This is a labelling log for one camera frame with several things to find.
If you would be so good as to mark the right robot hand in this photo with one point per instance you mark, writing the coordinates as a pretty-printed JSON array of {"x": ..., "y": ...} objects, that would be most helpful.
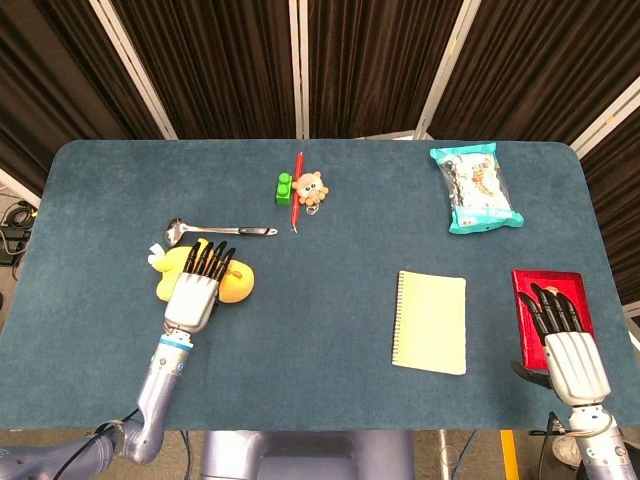
[{"x": 575, "y": 365}]

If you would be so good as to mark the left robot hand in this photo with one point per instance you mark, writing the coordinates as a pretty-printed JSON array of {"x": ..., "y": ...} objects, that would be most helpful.
[{"x": 192, "y": 300}]

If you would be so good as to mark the yellow plush duck toy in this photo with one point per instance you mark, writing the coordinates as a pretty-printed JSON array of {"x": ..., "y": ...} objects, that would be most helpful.
[{"x": 240, "y": 285}]

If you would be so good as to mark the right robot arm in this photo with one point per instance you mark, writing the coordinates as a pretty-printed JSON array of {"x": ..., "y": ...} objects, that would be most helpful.
[{"x": 605, "y": 450}]

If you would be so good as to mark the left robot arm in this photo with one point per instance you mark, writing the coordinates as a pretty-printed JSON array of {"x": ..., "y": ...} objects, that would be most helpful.
[{"x": 160, "y": 385}]

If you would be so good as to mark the red open box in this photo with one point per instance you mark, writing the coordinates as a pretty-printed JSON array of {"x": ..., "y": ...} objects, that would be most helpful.
[{"x": 530, "y": 347}]

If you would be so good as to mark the blue velvet table cover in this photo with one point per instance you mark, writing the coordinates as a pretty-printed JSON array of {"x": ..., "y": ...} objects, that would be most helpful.
[{"x": 320, "y": 325}]

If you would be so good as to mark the green plastic building block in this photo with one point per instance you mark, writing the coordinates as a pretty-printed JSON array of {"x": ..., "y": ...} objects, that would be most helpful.
[{"x": 283, "y": 192}]

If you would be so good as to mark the yellow spiral notebook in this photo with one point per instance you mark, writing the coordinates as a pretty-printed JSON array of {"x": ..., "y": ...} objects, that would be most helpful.
[{"x": 430, "y": 320}]

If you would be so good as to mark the dark brown pleated curtain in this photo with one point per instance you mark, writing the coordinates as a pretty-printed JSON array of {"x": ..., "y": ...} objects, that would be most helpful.
[
  {"x": 60, "y": 75},
  {"x": 620, "y": 200},
  {"x": 370, "y": 65},
  {"x": 215, "y": 65},
  {"x": 540, "y": 65}
]

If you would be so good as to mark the red pen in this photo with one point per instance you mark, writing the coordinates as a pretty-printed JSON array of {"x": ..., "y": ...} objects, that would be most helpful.
[{"x": 299, "y": 165}]

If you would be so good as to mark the grey robot torso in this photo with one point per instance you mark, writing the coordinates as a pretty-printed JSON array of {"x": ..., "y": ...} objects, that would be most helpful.
[{"x": 300, "y": 455}]

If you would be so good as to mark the teal snack bag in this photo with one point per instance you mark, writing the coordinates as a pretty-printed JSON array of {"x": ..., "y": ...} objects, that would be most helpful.
[{"x": 480, "y": 190}]

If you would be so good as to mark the white partition frame post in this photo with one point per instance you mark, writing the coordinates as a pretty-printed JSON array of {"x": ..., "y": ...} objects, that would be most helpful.
[
  {"x": 132, "y": 67},
  {"x": 303, "y": 75},
  {"x": 607, "y": 117},
  {"x": 447, "y": 65}
]

